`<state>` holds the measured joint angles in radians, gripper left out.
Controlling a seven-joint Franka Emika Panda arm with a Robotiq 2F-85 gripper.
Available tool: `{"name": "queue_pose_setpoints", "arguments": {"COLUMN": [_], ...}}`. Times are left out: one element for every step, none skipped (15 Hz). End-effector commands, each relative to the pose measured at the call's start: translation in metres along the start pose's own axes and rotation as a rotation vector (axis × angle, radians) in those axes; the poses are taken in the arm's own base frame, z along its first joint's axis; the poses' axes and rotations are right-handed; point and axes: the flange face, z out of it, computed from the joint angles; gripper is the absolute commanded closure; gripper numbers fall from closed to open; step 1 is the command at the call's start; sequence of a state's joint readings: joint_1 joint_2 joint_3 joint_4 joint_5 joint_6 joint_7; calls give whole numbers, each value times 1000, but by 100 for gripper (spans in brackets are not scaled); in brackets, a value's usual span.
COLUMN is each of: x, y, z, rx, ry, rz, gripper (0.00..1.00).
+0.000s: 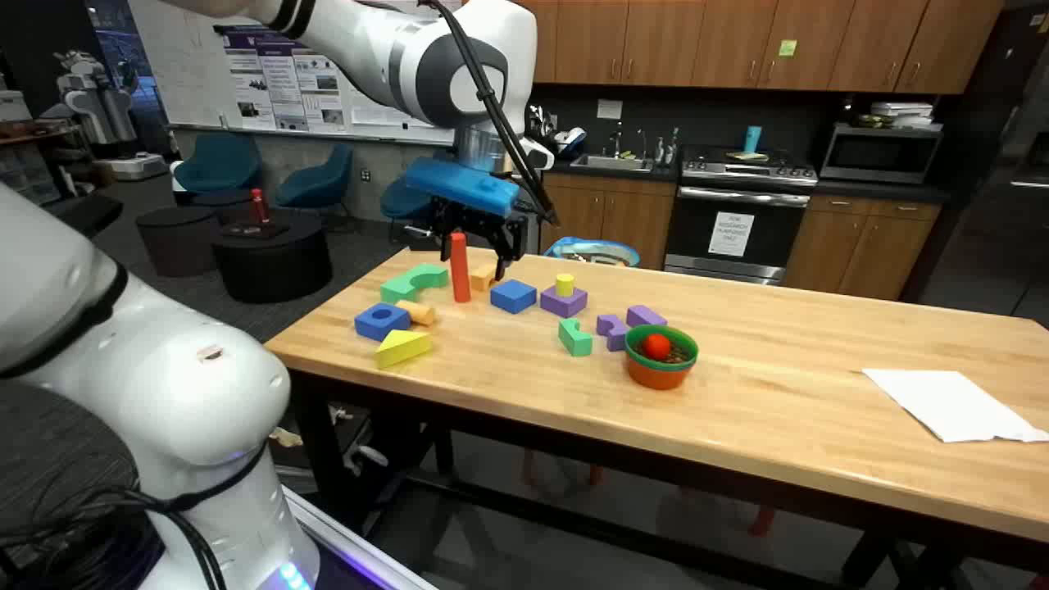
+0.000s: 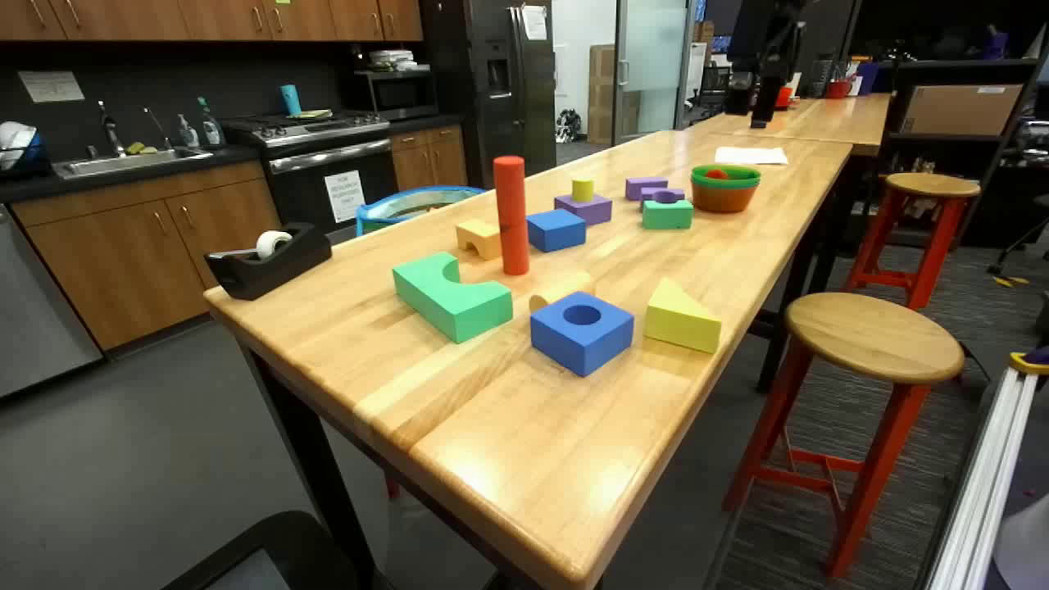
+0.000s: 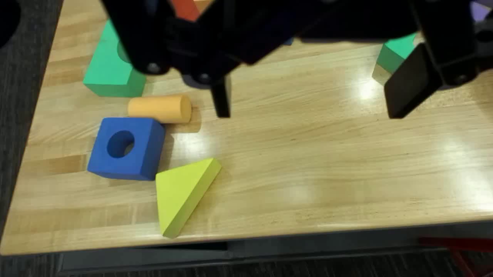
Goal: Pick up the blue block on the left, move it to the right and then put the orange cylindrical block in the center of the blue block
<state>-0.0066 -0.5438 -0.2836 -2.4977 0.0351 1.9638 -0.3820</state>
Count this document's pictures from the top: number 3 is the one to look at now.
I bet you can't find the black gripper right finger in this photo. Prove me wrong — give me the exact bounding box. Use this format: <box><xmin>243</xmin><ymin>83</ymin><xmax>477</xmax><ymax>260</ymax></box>
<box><xmin>384</xmin><ymin>44</ymin><xmax>443</xmax><ymax>118</ymax></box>

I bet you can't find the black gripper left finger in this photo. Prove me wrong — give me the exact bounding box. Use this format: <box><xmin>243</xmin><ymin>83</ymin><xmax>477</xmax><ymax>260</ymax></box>
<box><xmin>212</xmin><ymin>75</ymin><xmax>232</xmax><ymax>118</ymax></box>

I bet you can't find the blue foam block with hole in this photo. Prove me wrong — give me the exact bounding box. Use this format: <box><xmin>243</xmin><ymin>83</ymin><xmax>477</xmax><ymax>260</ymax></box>
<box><xmin>89</xmin><ymin>117</ymin><xmax>167</xmax><ymax>180</ymax></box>

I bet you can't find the tall red-orange foam cylinder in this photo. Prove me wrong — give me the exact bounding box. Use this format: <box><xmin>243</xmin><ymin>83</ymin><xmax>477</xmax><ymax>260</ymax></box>
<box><xmin>172</xmin><ymin>0</ymin><xmax>213</xmax><ymax>21</ymax></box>

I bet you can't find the small green foam arch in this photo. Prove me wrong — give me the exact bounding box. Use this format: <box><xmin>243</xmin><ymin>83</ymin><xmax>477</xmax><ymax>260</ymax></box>
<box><xmin>374</xmin><ymin>34</ymin><xmax>418</xmax><ymax>84</ymax></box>

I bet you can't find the light orange foam cylinder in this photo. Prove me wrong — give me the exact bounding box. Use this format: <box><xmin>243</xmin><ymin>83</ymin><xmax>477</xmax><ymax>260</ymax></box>
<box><xmin>129</xmin><ymin>95</ymin><xmax>193</xmax><ymax>123</ymax></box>

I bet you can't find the yellow-green foam wedge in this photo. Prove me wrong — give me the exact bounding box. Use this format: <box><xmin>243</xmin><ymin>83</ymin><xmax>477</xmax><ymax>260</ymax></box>
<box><xmin>156</xmin><ymin>158</ymin><xmax>223</xmax><ymax>237</ymax></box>

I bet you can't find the large green foam arch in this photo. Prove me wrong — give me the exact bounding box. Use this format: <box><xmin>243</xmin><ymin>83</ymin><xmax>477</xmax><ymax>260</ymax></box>
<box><xmin>84</xmin><ymin>21</ymin><xmax>147</xmax><ymax>97</ymax></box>

